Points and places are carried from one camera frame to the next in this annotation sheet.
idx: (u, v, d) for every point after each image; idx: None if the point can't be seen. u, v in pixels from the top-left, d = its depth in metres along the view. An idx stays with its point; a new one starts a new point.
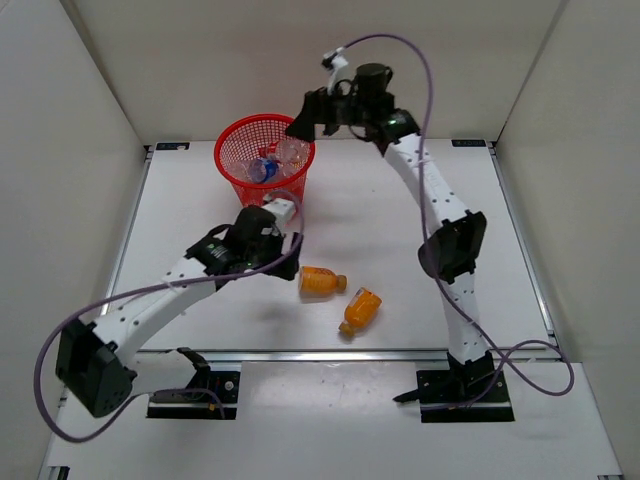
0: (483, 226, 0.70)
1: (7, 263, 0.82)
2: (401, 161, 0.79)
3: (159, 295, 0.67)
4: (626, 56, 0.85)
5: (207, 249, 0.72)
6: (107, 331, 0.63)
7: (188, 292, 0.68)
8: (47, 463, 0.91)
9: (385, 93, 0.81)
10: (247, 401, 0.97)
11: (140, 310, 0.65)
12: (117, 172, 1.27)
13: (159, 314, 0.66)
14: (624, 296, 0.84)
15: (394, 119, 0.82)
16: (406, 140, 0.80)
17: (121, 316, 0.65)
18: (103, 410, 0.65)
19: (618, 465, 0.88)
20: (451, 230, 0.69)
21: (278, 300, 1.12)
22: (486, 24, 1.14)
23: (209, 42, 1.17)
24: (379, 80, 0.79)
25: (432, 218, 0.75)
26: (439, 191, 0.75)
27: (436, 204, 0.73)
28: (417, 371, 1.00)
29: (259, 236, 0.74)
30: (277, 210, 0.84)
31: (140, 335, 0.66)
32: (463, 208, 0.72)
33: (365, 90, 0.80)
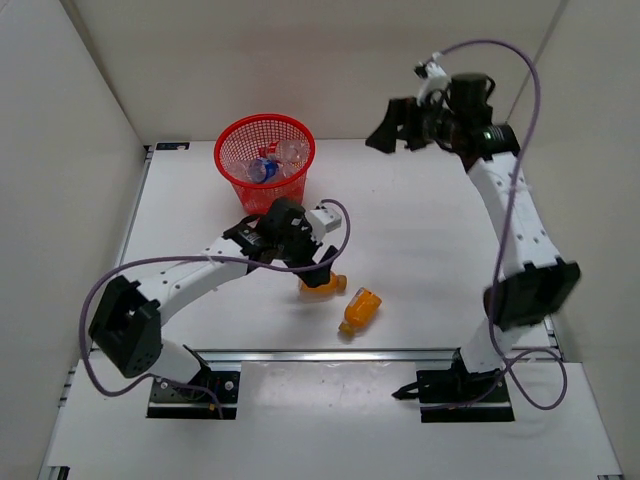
0: (573, 281, 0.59)
1: (7, 262, 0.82)
2: (488, 183, 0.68)
3: (198, 266, 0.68)
4: (626, 58, 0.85)
5: (242, 232, 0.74)
6: (150, 290, 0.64)
7: (224, 269, 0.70)
8: (47, 463, 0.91)
9: (485, 105, 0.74)
10: (248, 401, 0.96)
11: (183, 276, 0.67)
12: (117, 172, 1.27)
13: (197, 285, 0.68)
14: (624, 296, 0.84)
15: (491, 132, 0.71)
16: (499, 161, 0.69)
17: (163, 279, 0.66)
18: (132, 372, 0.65)
19: (617, 465, 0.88)
20: (531, 276, 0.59)
21: (278, 300, 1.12)
22: (486, 26, 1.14)
23: (210, 42, 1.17)
24: (475, 88, 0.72)
25: (509, 257, 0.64)
26: (528, 228, 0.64)
27: (520, 242, 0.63)
28: (417, 372, 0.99)
29: (290, 227, 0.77)
30: (318, 216, 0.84)
31: (178, 301, 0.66)
32: (552, 254, 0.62)
33: (459, 99, 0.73)
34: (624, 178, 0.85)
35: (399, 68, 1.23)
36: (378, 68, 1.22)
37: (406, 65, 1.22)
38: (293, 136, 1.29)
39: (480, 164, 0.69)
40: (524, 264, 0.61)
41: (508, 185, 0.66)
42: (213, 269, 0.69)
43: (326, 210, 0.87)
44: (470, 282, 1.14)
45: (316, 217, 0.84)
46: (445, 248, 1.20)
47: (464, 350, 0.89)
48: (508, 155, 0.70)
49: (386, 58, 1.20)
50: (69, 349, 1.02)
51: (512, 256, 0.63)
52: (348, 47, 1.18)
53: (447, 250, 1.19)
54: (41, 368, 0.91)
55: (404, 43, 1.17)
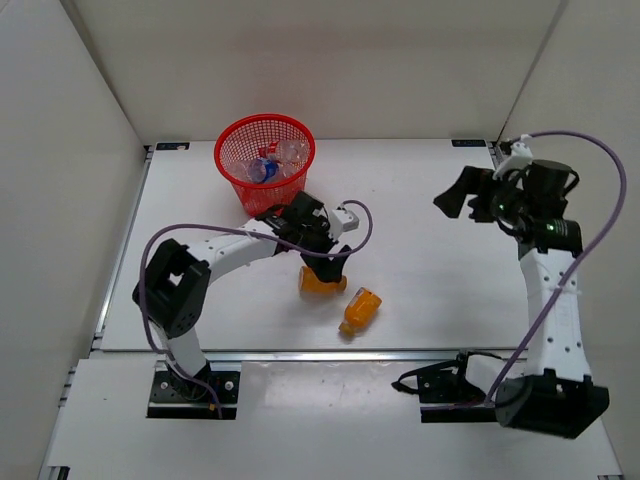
0: (597, 406, 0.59)
1: (7, 261, 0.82)
2: (535, 273, 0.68)
3: (238, 238, 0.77)
4: (626, 59, 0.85)
5: (271, 217, 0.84)
6: (199, 253, 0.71)
7: (257, 246, 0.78)
8: (46, 463, 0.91)
9: (558, 199, 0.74)
10: (249, 401, 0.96)
11: (226, 244, 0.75)
12: (117, 172, 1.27)
13: (236, 255, 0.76)
14: (625, 295, 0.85)
15: (554, 226, 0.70)
16: (553, 254, 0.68)
17: (209, 245, 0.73)
18: (174, 331, 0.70)
19: (617, 465, 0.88)
20: (549, 388, 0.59)
21: (278, 300, 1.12)
22: (486, 27, 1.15)
23: (211, 42, 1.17)
24: (555, 179, 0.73)
25: (534, 357, 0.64)
26: (564, 336, 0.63)
27: (549, 345, 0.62)
28: (417, 372, 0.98)
29: (311, 218, 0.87)
30: (337, 217, 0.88)
31: (219, 267, 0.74)
32: (582, 370, 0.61)
33: (535, 183, 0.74)
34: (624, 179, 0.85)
35: (400, 68, 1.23)
36: (378, 68, 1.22)
37: (407, 65, 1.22)
38: (293, 136, 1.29)
39: (533, 253, 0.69)
40: (545, 370, 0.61)
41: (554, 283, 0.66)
42: (250, 242, 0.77)
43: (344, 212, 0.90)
44: (471, 282, 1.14)
45: (334, 218, 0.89)
46: (445, 248, 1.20)
47: (472, 356, 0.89)
48: (567, 254, 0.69)
49: (386, 58, 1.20)
50: (70, 349, 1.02)
51: (536, 359, 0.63)
52: (348, 47, 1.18)
53: (447, 250, 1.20)
54: (41, 368, 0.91)
55: (404, 43, 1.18)
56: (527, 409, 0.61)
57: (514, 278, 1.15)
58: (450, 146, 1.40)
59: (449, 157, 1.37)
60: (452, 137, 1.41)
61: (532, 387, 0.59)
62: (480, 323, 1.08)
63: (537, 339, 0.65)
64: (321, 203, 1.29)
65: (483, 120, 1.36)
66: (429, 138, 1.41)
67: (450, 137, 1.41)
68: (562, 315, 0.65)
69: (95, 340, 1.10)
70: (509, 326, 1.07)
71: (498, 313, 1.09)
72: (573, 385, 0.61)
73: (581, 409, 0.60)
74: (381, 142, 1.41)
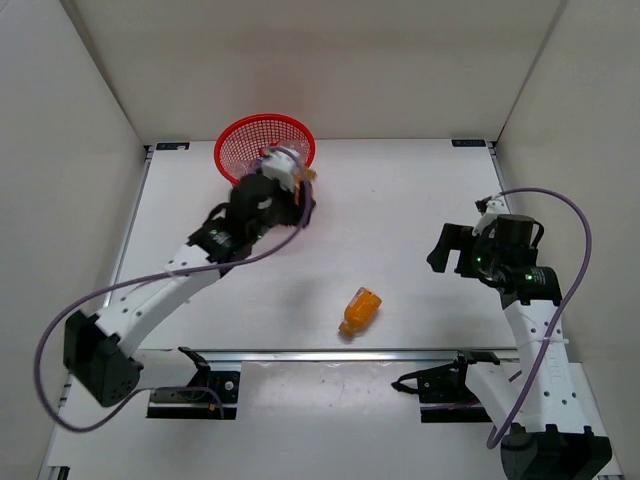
0: (603, 457, 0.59)
1: (7, 261, 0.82)
2: (522, 325, 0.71)
3: (161, 285, 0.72)
4: (626, 58, 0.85)
5: (210, 235, 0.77)
6: (110, 324, 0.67)
7: (189, 281, 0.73)
8: (47, 463, 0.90)
9: (530, 248, 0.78)
10: (248, 402, 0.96)
11: (143, 300, 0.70)
12: (117, 172, 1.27)
13: (160, 305, 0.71)
14: (625, 295, 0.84)
15: (531, 274, 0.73)
16: (537, 305, 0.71)
17: (124, 308, 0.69)
18: (111, 399, 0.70)
19: (618, 465, 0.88)
20: (556, 445, 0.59)
21: (278, 301, 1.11)
22: (486, 26, 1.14)
23: (211, 42, 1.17)
24: (520, 229, 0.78)
25: (533, 411, 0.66)
26: (559, 389, 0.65)
27: (546, 399, 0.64)
28: (417, 373, 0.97)
29: (256, 211, 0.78)
30: (275, 163, 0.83)
31: (143, 327, 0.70)
32: (582, 422, 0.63)
33: (503, 236, 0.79)
34: (624, 178, 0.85)
35: (400, 67, 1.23)
36: (377, 68, 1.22)
37: (407, 64, 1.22)
38: (293, 136, 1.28)
39: (515, 304, 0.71)
40: (547, 425, 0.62)
41: (542, 335, 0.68)
42: (176, 285, 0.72)
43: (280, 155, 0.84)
44: (471, 282, 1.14)
45: (275, 165, 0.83)
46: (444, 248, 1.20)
47: (469, 366, 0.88)
48: (548, 302, 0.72)
49: (386, 58, 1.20)
50: None
51: (536, 414, 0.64)
52: (348, 47, 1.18)
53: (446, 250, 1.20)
54: (41, 368, 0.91)
55: (405, 43, 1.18)
56: (534, 467, 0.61)
57: None
58: (450, 146, 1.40)
59: (449, 157, 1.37)
60: (452, 137, 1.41)
61: (539, 446, 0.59)
62: (480, 323, 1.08)
63: (532, 394, 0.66)
64: (320, 203, 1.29)
65: (483, 120, 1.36)
66: (429, 138, 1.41)
67: (450, 136, 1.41)
68: (555, 367, 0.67)
69: None
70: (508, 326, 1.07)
71: (497, 314, 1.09)
72: (577, 440, 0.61)
73: (586, 463, 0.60)
74: (381, 141, 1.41)
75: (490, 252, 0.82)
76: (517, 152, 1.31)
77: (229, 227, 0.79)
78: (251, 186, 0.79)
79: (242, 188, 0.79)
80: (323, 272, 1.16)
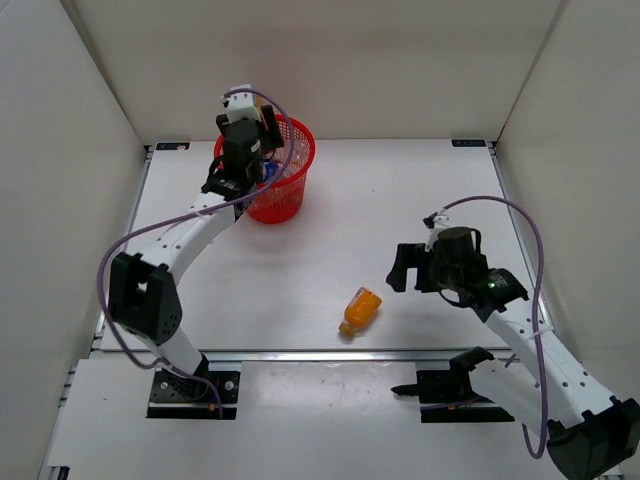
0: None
1: (6, 261, 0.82)
2: (511, 332, 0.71)
3: (189, 225, 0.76)
4: (626, 58, 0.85)
5: (219, 183, 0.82)
6: (155, 258, 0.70)
7: (214, 220, 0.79)
8: (47, 463, 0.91)
9: (476, 256, 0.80)
10: (248, 402, 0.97)
11: (178, 236, 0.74)
12: (117, 172, 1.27)
13: (193, 241, 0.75)
14: (624, 295, 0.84)
15: (494, 282, 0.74)
16: (513, 307, 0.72)
17: (162, 244, 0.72)
18: (164, 335, 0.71)
19: (618, 466, 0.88)
20: (599, 428, 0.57)
21: (281, 301, 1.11)
22: (486, 25, 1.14)
23: (210, 42, 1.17)
24: (462, 243, 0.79)
25: (563, 405, 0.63)
26: (570, 374, 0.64)
27: (569, 389, 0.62)
28: (417, 371, 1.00)
29: (251, 154, 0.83)
30: (237, 106, 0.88)
31: (181, 262, 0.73)
32: (607, 395, 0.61)
33: (449, 253, 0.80)
34: (624, 179, 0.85)
35: (399, 67, 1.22)
36: (377, 68, 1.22)
37: (406, 64, 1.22)
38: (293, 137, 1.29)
39: (495, 315, 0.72)
40: (583, 414, 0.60)
41: (532, 332, 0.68)
42: (203, 222, 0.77)
43: (237, 97, 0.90)
44: None
45: (239, 108, 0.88)
46: None
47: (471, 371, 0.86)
48: (519, 299, 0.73)
49: (386, 58, 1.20)
50: (69, 349, 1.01)
51: (568, 408, 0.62)
52: (348, 47, 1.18)
53: None
54: (41, 368, 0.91)
55: (404, 43, 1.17)
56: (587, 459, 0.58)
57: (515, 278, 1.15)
58: (450, 146, 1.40)
59: (449, 157, 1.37)
60: (452, 137, 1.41)
61: (587, 438, 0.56)
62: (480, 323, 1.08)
63: (553, 389, 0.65)
64: (320, 203, 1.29)
65: (483, 120, 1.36)
66: (430, 138, 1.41)
67: (450, 136, 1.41)
68: (558, 356, 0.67)
69: (95, 340, 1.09)
70: None
71: None
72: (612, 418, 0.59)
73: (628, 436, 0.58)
74: (381, 141, 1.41)
75: (443, 273, 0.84)
76: (517, 152, 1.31)
77: (230, 172, 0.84)
78: (236, 133, 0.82)
79: (230, 137, 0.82)
80: (323, 273, 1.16)
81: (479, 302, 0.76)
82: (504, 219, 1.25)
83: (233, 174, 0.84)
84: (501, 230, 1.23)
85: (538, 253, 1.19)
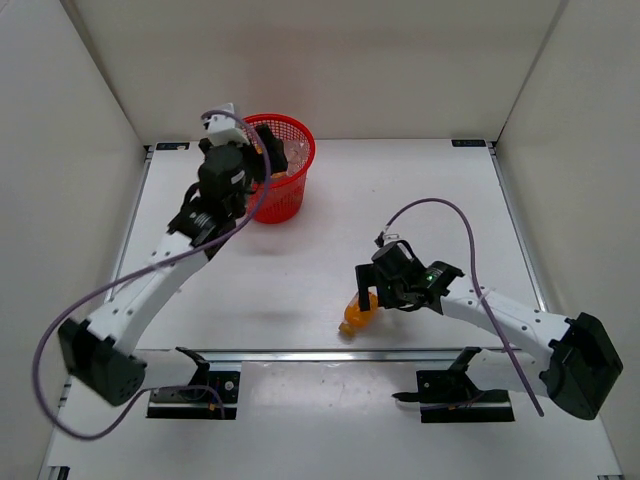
0: (596, 325, 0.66)
1: (6, 261, 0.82)
2: (461, 307, 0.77)
3: (147, 279, 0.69)
4: (625, 58, 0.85)
5: (189, 218, 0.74)
6: (103, 328, 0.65)
7: (176, 270, 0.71)
8: (47, 463, 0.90)
9: (408, 262, 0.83)
10: (248, 401, 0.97)
11: (130, 299, 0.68)
12: (118, 172, 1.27)
13: (150, 300, 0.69)
14: (624, 294, 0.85)
15: (431, 274, 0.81)
16: (455, 287, 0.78)
17: (114, 308, 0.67)
18: (121, 396, 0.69)
19: (618, 465, 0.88)
20: (566, 349, 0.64)
21: (281, 301, 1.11)
22: (485, 26, 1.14)
23: (210, 43, 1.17)
24: (392, 256, 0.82)
25: (532, 346, 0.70)
26: (522, 317, 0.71)
27: (530, 330, 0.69)
28: (417, 371, 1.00)
29: (230, 186, 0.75)
30: (218, 128, 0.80)
31: (135, 326, 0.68)
32: (561, 319, 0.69)
33: (386, 269, 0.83)
34: (624, 178, 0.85)
35: (399, 67, 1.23)
36: (377, 68, 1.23)
37: (406, 64, 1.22)
38: (293, 137, 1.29)
39: (442, 299, 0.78)
40: (550, 343, 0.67)
41: (478, 298, 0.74)
42: (163, 275, 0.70)
43: (217, 118, 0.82)
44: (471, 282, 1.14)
45: (220, 129, 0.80)
46: (445, 248, 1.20)
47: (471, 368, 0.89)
48: (457, 278, 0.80)
49: (386, 58, 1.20)
50: None
51: (537, 346, 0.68)
52: (348, 47, 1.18)
53: (446, 250, 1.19)
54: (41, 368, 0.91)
55: (405, 43, 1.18)
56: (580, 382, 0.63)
57: (515, 278, 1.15)
58: (450, 146, 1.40)
59: (449, 157, 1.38)
60: (452, 137, 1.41)
61: (561, 363, 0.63)
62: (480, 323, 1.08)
63: (518, 336, 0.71)
64: (320, 203, 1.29)
65: (483, 120, 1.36)
66: (429, 138, 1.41)
67: (450, 136, 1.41)
68: (508, 306, 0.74)
69: None
70: None
71: None
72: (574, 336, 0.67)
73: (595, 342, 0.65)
74: (381, 141, 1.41)
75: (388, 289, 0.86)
76: (517, 152, 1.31)
77: (206, 205, 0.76)
78: (217, 160, 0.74)
79: (209, 163, 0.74)
80: (323, 273, 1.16)
81: (428, 298, 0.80)
82: (504, 218, 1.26)
83: (209, 206, 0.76)
84: (501, 230, 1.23)
85: (538, 253, 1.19)
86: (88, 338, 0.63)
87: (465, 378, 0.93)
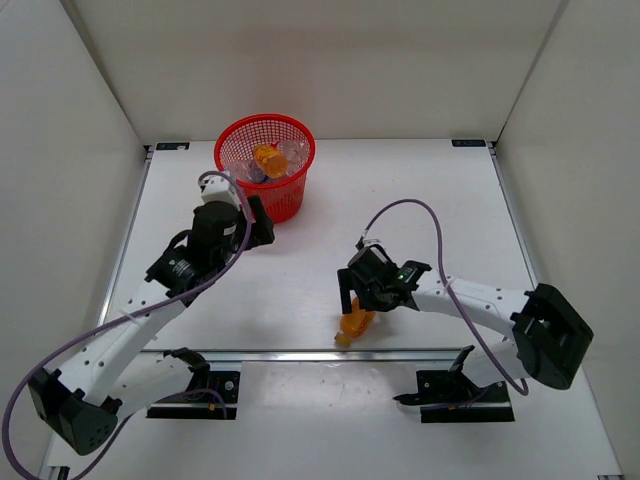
0: (553, 292, 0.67)
1: (7, 261, 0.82)
2: (431, 299, 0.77)
3: (121, 329, 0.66)
4: (626, 58, 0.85)
5: (169, 265, 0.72)
6: (73, 380, 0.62)
7: (151, 320, 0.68)
8: (47, 463, 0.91)
9: (381, 264, 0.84)
10: (248, 401, 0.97)
11: (103, 351, 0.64)
12: (118, 172, 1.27)
13: (125, 351, 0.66)
14: (624, 294, 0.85)
15: (403, 273, 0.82)
16: (423, 281, 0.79)
17: (85, 359, 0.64)
18: (92, 444, 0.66)
19: (618, 465, 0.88)
20: (528, 321, 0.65)
21: (281, 301, 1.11)
22: (485, 26, 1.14)
23: (210, 43, 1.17)
24: (366, 260, 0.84)
25: (499, 324, 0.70)
26: (485, 297, 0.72)
27: (493, 308, 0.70)
28: (417, 372, 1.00)
29: (221, 237, 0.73)
30: (214, 188, 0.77)
31: (109, 377, 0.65)
32: (521, 292, 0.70)
33: (361, 273, 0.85)
34: (624, 179, 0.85)
35: (399, 67, 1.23)
36: (377, 68, 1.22)
37: (406, 64, 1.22)
38: (293, 136, 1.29)
39: (414, 294, 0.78)
40: (511, 317, 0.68)
41: (444, 286, 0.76)
42: (138, 325, 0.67)
43: (215, 180, 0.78)
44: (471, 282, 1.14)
45: (215, 190, 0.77)
46: (445, 248, 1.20)
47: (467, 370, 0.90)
48: (426, 273, 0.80)
49: (386, 58, 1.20)
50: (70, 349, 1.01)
51: (501, 322, 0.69)
52: (348, 47, 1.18)
53: (446, 250, 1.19)
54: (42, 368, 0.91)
55: (405, 42, 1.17)
56: (548, 351, 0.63)
57: (514, 278, 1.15)
58: (450, 146, 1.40)
59: (449, 157, 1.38)
60: (452, 137, 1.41)
61: (525, 334, 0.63)
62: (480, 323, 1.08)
63: (484, 316, 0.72)
64: (320, 203, 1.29)
65: (483, 120, 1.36)
66: (429, 138, 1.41)
67: (450, 136, 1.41)
68: (472, 288, 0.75)
69: None
70: None
71: None
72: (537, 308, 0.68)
73: (557, 310, 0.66)
74: (381, 142, 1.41)
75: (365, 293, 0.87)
76: (517, 152, 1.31)
77: (192, 253, 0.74)
78: (212, 209, 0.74)
79: (204, 212, 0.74)
80: (323, 273, 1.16)
81: (403, 297, 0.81)
82: (504, 218, 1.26)
83: (195, 255, 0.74)
84: (501, 230, 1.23)
85: (539, 253, 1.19)
86: (56, 390, 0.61)
87: (466, 379, 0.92)
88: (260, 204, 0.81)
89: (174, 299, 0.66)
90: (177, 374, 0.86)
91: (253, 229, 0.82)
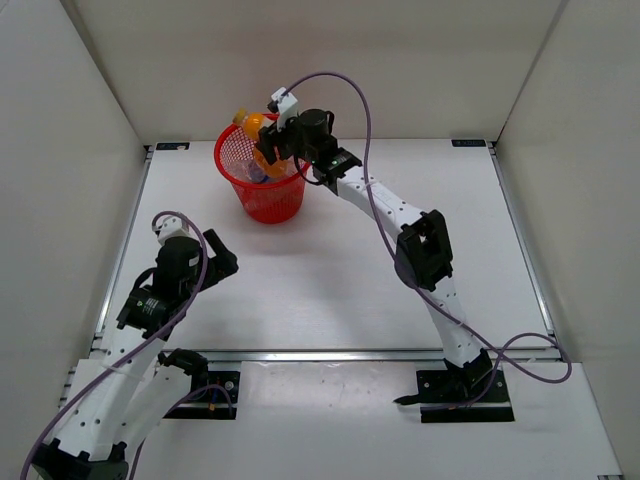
0: (441, 220, 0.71)
1: (6, 261, 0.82)
2: (350, 190, 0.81)
3: (108, 382, 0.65)
4: (625, 57, 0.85)
5: (137, 307, 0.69)
6: (74, 444, 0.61)
7: (135, 365, 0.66)
8: None
9: (328, 138, 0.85)
10: (249, 401, 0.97)
11: (96, 407, 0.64)
12: (118, 171, 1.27)
13: (117, 401, 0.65)
14: (624, 294, 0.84)
15: (337, 161, 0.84)
16: (351, 173, 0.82)
17: (80, 420, 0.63)
18: None
19: (618, 465, 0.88)
20: (411, 234, 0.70)
21: (279, 301, 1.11)
22: (485, 25, 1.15)
23: (210, 43, 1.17)
24: (318, 128, 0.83)
25: (390, 228, 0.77)
26: (391, 204, 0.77)
27: (392, 215, 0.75)
28: (417, 372, 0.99)
29: (186, 269, 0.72)
30: (168, 229, 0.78)
31: (109, 428, 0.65)
32: (418, 211, 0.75)
33: (306, 134, 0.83)
34: (623, 180, 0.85)
35: (399, 66, 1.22)
36: (376, 68, 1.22)
37: (405, 63, 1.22)
38: None
39: (339, 182, 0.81)
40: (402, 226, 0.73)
41: (364, 184, 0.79)
42: (123, 375, 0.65)
43: (167, 222, 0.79)
44: (469, 282, 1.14)
45: (170, 231, 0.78)
46: None
47: (447, 350, 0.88)
48: (357, 167, 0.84)
49: (385, 57, 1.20)
50: (70, 349, 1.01)
51: (393, 228, 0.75)
52: (348, 48, 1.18)
53: None
54: (43, 367, 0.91)
55: (404, 42, 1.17)
56: (414, 256, 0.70)
57: (515, 278, 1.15)
58: (450, 146, 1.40)
59: (449, 157, 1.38)
60: (452, 137, 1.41)
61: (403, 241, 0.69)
62: (479, 323, 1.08)
63: (383, 218, 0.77)
64: (320, 203, 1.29)
65: (483, 120, 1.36)
66: (430, 138, 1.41)
67: (450, 136, 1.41)
68: (384, 194, 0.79)
69: (95, 340, 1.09)
70: (507, 325, 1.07)
71: (495, 313, 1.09)
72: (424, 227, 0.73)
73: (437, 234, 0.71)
74: (380, 141, 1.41)
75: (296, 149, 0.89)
76: (517, 152, 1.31)
77: (160, 291, 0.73)
78: (175, 244, 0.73)
79: (168, 247, 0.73)
80: (323, 273, 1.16)
81: (328, 180, 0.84)
82: (504, 219, 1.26)
83: (162, 292, 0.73)
84: (501, 230, 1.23)
85: (539, 253, 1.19)
86: (59, 459, 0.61)
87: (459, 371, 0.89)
88: (217, 238, 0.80)
89: (151, 338, 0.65)
90: (173, 385, 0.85)
91: (216, 265, 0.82)
